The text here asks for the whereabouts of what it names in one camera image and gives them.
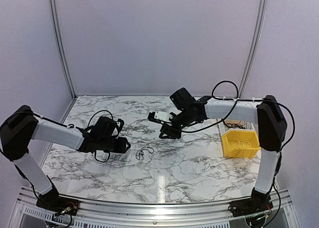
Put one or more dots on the clear plastic bin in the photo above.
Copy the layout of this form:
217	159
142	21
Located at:
230	124

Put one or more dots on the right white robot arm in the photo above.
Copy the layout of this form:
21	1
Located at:
266	116

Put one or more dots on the left aluminium corner post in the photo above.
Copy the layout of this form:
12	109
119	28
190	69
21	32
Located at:
60	48

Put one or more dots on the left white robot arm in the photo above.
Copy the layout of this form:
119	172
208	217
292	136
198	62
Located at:
25	128

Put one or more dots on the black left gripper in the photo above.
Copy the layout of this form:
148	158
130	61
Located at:
121	148

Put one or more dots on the aluminium corner post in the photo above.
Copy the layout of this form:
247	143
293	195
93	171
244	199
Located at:
253	46
60	48

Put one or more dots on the yellow plastic bin near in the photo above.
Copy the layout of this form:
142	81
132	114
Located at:
240	144

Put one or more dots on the right aluminium corner post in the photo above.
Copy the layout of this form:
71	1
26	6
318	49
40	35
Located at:
253	46

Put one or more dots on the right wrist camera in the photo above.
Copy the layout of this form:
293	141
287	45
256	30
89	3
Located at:
159	117

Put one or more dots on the aluminium front rail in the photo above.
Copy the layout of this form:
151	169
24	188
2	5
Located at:
102	214

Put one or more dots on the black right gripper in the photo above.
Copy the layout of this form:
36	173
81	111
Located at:
172	134

